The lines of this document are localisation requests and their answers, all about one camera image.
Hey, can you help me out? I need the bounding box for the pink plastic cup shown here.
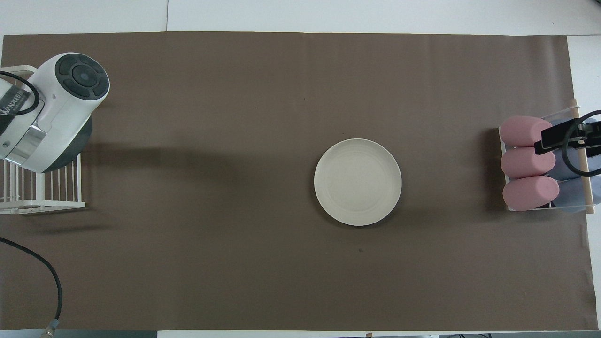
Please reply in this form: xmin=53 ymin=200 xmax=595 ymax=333
xmin=501 ymin=147 xmax=556 ymax=179
xmin=502 ymin=176 xmax=560 ymax=212
xmin=499 ymin=116 xmax=554 ymax=147

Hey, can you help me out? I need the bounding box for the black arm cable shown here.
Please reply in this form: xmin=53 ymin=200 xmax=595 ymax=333
xmin=0 ymin=70 xmax=63 ymax=338
xmin=562 ymin=109 xmax=601 ymax=178

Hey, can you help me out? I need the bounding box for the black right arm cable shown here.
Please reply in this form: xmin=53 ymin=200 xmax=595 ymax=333
xmin=562 ymin=109 xmax=601 ymax=178

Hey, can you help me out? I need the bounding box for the cream round plate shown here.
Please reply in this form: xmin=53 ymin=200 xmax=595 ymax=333
xmin=314 ymin=138 xmax=402 ymax=227

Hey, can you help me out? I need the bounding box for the brown paper table mat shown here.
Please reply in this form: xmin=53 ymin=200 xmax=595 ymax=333
xmin=0 ymin=31 xmax=588 ymax=332

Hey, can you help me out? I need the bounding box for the white wire dish rack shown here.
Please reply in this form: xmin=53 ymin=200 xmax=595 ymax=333
xmin=0 ymin=66 xmax=87 ymax=215

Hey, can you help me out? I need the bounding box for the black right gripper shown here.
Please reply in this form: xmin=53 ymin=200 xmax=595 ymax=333
xmin=534 ymin=118 xmax=601 ymax=158

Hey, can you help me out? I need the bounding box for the wooden cup rack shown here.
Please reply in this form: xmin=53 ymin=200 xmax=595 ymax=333
xmin=498 ymin=99 xmax=597 ymax=215

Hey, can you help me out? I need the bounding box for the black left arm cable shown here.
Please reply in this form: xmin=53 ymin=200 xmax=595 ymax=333
xmin=0 ymin=70 xmax=63 ymax=338

